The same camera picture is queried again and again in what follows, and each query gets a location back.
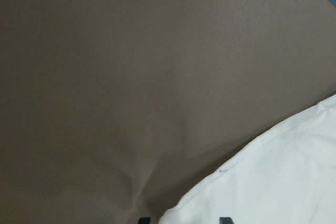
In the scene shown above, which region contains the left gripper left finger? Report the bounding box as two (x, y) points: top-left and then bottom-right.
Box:
(138, 217), (151, 224)

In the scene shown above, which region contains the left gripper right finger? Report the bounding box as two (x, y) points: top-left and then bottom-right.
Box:
(219, 217), (232, 224)

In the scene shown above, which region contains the white printed long-sleeve shirt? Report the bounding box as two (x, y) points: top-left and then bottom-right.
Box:
(160, 96), (335, 223)

